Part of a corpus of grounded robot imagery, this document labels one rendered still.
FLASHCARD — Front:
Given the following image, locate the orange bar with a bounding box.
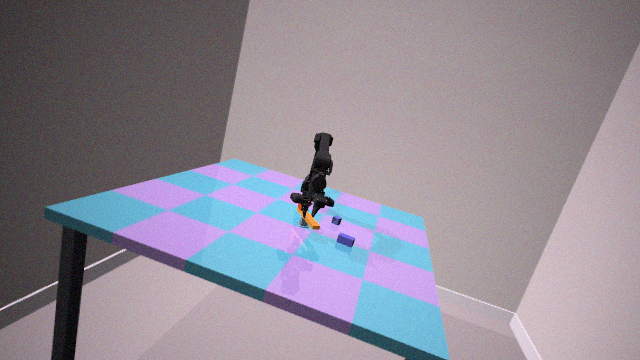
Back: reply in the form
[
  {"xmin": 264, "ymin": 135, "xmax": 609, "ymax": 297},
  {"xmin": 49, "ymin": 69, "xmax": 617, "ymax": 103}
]
[{"xmin": 297, "ymin": 203, "xmax": 320, "ymax": 230}]

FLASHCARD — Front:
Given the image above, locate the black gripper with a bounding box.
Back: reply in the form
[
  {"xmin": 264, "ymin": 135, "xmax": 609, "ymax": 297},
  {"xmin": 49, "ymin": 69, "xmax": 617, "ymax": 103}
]
[{"xmin": 290, "ymin": 183, "xmax": 334, "ymax": 218}]

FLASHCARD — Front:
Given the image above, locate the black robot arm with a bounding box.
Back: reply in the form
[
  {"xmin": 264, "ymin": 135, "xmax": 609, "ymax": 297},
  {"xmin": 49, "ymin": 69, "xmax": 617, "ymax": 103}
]
[{"xmin": 300, "ymin": 132, "xmax": 333, "ymax": 208}]

